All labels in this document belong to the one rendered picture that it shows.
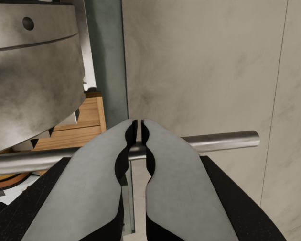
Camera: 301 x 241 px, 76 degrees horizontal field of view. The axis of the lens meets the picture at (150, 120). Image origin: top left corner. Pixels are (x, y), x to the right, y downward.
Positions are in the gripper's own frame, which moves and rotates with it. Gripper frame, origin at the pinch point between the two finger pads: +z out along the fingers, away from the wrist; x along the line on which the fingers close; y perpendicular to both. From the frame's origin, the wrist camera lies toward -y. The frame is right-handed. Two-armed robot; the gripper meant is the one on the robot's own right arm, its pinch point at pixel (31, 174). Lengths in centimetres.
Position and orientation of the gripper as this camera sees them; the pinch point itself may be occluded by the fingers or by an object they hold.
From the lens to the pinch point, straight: 43.6
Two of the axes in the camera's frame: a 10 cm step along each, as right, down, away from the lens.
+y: -0.3, 8.6, 5.0
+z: 9.6, -1.1, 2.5
